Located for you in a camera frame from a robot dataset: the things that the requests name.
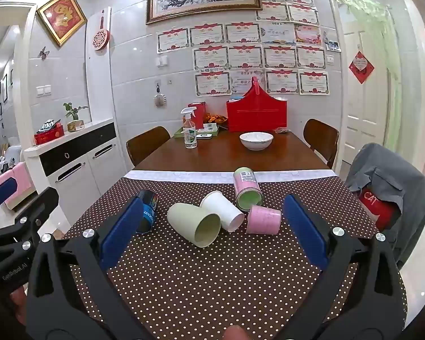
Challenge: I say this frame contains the pink cloth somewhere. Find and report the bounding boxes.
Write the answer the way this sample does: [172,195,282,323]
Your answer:
[0,162,37,207]

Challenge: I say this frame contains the green sheer curtain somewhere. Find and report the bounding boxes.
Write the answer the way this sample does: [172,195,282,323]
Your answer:
[330,0,403,158]

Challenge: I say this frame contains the green tray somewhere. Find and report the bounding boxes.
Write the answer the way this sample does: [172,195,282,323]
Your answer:
[173,123,221,139]

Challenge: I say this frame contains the brown polka dot tablecloth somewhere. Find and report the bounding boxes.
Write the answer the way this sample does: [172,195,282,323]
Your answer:
[61,175,409,340]

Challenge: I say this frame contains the person's left hand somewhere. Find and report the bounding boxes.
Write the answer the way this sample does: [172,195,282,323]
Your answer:
[5,285,28,315]

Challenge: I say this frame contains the red diamond door decoration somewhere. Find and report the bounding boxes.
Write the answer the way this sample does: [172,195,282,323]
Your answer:
[348,50,375,84]

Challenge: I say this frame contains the light green cup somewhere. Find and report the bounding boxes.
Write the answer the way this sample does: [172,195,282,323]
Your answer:
[167,202,222,249]

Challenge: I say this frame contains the white sideboard cabinet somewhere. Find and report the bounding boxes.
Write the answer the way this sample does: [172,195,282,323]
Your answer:
[23,118,129,242]

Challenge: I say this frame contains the white bowl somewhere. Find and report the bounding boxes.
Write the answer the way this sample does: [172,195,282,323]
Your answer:
[239,131,274,151]

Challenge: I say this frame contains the hanging wall hook item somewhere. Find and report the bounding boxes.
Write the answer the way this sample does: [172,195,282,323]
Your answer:
[154,82,167,108]

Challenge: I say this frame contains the red and gold framed picture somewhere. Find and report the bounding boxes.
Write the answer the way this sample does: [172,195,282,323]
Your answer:
[36,0,88,48]

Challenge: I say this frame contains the white door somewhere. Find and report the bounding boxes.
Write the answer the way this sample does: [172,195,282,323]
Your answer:
[341,29,391,166]

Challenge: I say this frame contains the small red gift bag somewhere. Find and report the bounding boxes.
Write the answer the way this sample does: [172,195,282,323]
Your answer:
[187,101,207,130]

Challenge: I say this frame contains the pink and green labelled cup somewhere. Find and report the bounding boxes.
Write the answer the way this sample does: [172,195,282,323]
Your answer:
[233,167,265,210]

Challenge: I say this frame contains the white cup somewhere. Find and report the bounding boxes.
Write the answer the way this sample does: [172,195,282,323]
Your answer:
[200,190,245,233]

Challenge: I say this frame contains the group of wall certificates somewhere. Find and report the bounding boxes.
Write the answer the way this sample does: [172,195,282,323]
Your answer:
[156,0,331,97]

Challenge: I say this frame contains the dark blue printed cup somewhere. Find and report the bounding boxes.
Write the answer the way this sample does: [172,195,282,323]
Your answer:
[135,189,160,235]

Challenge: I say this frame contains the grey jacket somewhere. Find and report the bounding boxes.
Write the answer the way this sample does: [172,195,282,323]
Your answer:
[343,142,425,270]

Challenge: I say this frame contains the person's right hand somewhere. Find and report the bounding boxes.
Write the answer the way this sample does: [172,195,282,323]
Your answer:
[222,325,250,340]

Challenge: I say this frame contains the brown wooden chair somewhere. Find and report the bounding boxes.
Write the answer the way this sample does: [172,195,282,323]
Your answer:
[126,126,171,167]
[302,118,340,169]

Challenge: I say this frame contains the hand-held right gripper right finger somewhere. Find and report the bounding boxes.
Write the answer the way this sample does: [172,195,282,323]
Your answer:
[269,194,407,340]

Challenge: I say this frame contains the wooden dining table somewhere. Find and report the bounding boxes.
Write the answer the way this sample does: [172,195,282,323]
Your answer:
[132,128,332,171]

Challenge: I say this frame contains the red round hanging ornament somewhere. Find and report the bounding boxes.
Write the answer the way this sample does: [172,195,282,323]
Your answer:
[93,10,110,52]

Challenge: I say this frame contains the red handled basket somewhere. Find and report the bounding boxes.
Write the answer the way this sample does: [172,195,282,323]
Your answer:
[226,76,288,133]

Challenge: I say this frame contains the red gift box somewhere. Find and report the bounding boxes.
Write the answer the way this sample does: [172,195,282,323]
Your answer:
[34,118,65,146]

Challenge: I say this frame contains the red printed bag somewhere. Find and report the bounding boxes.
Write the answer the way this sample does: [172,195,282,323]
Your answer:
[357,183,398,231]

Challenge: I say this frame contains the small potted plant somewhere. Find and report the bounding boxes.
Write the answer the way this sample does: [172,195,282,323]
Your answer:
[63,102,90,133]

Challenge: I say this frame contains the clear spray bottle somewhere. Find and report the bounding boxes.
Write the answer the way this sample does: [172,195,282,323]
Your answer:
[179,107,198,150]

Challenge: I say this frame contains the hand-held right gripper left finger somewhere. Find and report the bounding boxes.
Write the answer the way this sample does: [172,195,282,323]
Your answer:
[25,196,154,340]

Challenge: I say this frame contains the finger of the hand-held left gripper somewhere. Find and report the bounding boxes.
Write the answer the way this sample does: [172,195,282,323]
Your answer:
[0,176,18,210]
[5,186,60,246]

